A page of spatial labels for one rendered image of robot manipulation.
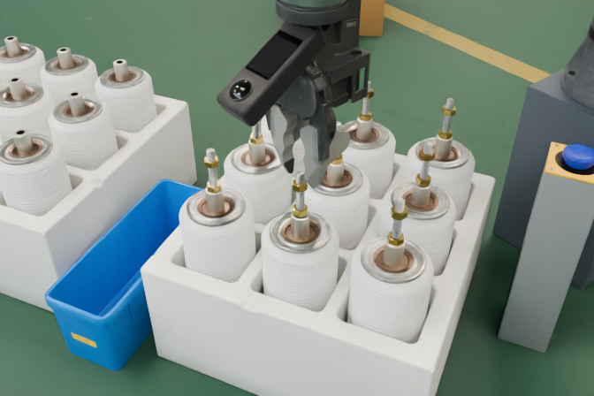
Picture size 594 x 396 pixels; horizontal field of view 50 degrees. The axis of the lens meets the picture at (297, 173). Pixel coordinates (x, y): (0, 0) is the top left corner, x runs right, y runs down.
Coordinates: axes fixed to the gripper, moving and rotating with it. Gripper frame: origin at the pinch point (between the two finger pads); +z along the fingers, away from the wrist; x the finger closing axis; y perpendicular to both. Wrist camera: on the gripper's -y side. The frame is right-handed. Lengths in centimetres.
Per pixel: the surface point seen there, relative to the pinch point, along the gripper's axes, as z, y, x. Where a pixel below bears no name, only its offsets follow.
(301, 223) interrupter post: 6.9, -0.1, -0.9
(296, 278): 12.5, -3.0, -3.1
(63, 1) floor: 34, 40, 150
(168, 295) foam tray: 19.7, -12.6, 11.3
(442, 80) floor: 35, 85, 37
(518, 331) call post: 31.5, 26.0, -19.7
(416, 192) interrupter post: 7.2, 14.9, -6.3
